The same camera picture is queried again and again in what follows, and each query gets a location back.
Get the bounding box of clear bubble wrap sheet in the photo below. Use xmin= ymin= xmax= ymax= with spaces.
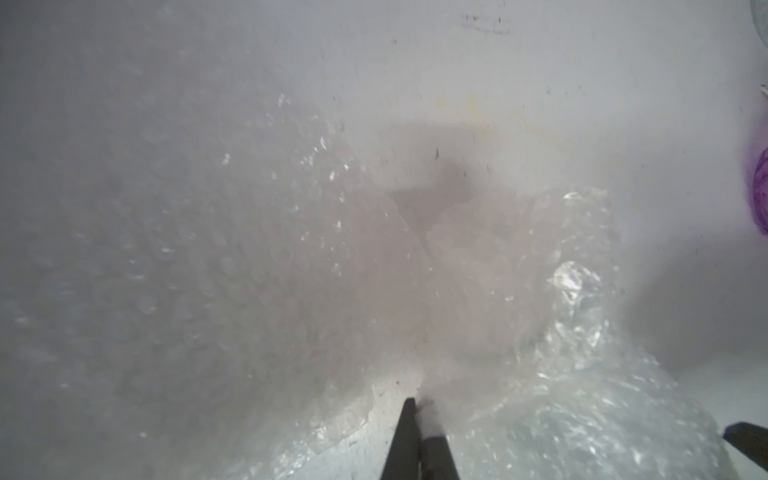
xmin=1 ymin=1 xmax=433 ymax=479

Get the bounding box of blue purple vase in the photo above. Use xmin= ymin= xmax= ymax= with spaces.
xmin=745 ymin=142 xmax=767 ymax=235

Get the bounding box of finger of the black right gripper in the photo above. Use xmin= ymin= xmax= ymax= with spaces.
xmin=723 ymin=422 xmax=768 ymax=471

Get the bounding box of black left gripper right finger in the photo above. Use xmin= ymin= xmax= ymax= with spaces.
xmin=419 ymin=436 xmax=460 ymax=480

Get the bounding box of clear vase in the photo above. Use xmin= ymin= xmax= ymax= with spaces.
xmin=408 ymin=188 xmax=737 ymax=479

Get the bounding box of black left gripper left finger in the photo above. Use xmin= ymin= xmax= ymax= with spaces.
xmin=380 ymin=397 xmax=420 ymax=480

